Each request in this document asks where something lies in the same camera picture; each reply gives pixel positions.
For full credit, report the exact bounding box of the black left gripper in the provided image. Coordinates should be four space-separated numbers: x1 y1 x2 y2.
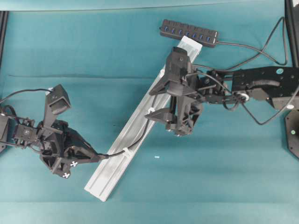
40 120 105 179

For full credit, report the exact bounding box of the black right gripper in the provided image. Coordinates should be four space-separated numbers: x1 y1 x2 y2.
145 74 203 136

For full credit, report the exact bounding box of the black USB cable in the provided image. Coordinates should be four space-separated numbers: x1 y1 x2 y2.
99 16 289 159

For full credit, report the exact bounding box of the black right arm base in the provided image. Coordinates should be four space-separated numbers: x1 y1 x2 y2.
285 110 299 158

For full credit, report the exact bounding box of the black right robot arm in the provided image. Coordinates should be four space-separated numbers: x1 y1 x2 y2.
145 66 299 136

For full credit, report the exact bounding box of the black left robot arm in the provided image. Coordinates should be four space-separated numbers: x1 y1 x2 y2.
1 111 108 179

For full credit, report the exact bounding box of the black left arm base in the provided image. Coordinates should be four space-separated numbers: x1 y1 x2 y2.
0 143 6 153

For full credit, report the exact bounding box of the black USB hub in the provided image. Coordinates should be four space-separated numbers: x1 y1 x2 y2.
160 19 220 48

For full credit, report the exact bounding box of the aluminium rail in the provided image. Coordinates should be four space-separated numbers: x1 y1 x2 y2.
83 35 202 202

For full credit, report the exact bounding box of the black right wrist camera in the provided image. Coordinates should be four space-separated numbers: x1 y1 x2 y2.
165 47 191 96

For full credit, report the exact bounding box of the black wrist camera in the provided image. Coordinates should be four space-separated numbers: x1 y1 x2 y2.
165 47 191 96
43 84 71 127

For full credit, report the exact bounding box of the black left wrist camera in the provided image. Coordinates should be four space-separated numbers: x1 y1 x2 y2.
43 84 71 127

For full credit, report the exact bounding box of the black frame post left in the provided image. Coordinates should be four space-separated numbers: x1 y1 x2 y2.
0 11 9 62

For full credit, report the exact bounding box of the black frame post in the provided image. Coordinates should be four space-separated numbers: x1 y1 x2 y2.
285 0 299 68
0 11 9 62

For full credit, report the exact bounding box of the black frame post right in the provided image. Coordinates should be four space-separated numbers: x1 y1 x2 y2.
285 0 299 68

